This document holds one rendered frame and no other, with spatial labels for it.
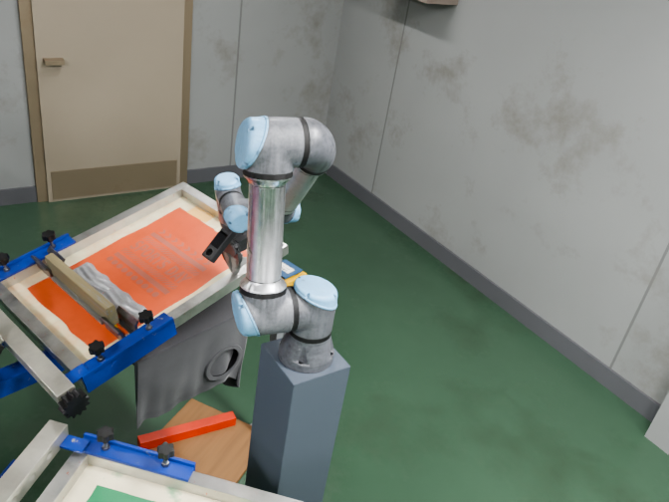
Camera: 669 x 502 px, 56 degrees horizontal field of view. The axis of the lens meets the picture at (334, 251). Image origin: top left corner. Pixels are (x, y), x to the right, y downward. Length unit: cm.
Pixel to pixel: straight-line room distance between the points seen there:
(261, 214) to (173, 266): 78
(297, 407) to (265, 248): 46
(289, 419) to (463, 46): 327
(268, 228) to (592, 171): 269
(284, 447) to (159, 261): 80
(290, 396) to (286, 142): 66
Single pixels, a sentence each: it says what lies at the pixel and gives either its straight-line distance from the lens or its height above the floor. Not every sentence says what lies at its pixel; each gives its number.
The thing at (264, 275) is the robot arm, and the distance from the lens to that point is 151.
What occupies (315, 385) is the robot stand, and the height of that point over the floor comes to 117.
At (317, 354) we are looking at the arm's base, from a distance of 166.
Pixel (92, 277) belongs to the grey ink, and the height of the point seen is 108.
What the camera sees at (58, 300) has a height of 105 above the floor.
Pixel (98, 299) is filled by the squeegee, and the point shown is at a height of 116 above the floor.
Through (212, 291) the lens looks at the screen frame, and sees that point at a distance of 202.
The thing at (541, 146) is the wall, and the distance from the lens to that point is 408.
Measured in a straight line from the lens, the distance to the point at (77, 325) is 208.
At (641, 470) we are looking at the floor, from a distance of 371.
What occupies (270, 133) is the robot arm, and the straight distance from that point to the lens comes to 140.
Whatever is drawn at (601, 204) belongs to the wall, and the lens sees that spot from 387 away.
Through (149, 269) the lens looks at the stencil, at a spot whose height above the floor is 111.
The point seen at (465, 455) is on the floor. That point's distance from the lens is 332.
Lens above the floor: 230
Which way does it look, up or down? 30 degrees down
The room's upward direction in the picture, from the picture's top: 10 degrees clockwise
